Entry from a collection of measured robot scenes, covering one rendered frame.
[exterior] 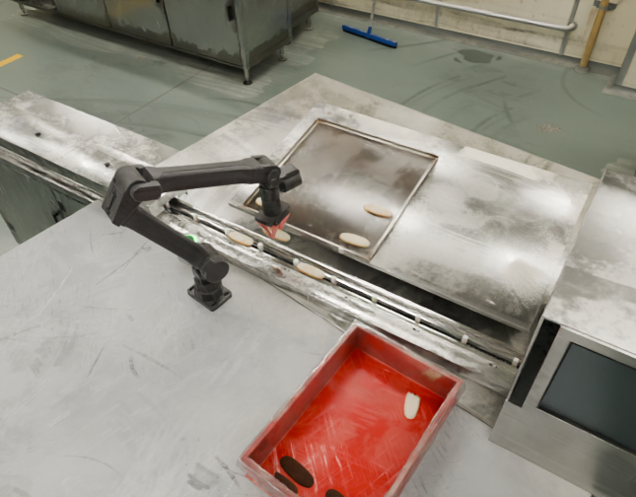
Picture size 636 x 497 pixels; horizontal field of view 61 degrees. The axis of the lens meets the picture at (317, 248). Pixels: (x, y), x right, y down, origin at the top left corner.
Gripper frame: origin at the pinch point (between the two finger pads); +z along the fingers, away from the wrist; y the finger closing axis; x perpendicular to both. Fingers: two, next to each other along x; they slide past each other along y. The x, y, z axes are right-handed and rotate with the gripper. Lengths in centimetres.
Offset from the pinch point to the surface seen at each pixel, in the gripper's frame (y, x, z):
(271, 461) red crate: -56, -38, 10
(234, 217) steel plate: 8.2, 25.6, 12.0
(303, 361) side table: -29.0, -28.6, 11.3
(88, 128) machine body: 22, 119, 12
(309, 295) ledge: -10.6, -18.8, 8.2
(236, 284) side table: -16.4, 5.0, 11.4
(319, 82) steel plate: 107, 52, 15
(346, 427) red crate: -40, -49, 11
